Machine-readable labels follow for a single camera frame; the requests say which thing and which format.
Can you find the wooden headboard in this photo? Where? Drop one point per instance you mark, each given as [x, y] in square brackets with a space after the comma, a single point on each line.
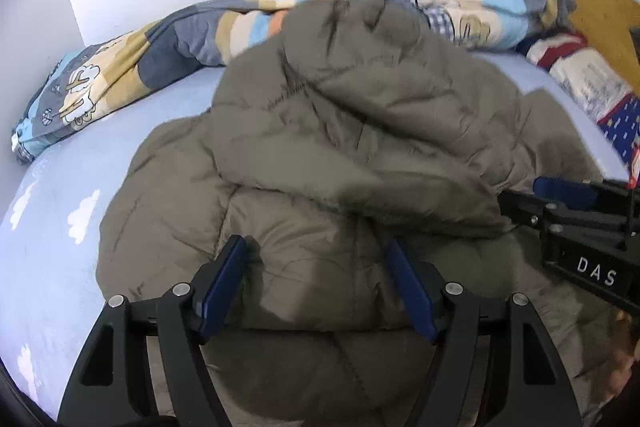
[608, 27]

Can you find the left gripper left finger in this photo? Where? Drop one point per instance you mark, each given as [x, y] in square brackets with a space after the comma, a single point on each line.
[111, 383]

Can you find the light blue cloud bedsheet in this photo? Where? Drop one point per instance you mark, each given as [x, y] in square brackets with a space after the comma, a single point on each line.
[55, 216]

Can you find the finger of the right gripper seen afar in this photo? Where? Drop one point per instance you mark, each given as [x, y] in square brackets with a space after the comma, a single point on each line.
[574, 195]

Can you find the person's right hand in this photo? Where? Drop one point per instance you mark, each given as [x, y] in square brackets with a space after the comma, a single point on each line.
[624, 353]

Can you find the blue star patterned pillow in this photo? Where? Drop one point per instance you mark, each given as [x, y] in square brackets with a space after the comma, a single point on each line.
[586, 77]

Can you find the olive green quilted hooded coat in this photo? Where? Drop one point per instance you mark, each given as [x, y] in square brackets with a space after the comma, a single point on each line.
[350, 186]

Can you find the colourful patchwork cartoon quilt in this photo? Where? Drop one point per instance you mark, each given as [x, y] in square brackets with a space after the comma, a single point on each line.
[94, 82]

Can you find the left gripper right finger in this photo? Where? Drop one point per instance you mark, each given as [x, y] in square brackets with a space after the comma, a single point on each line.
[525, 381]

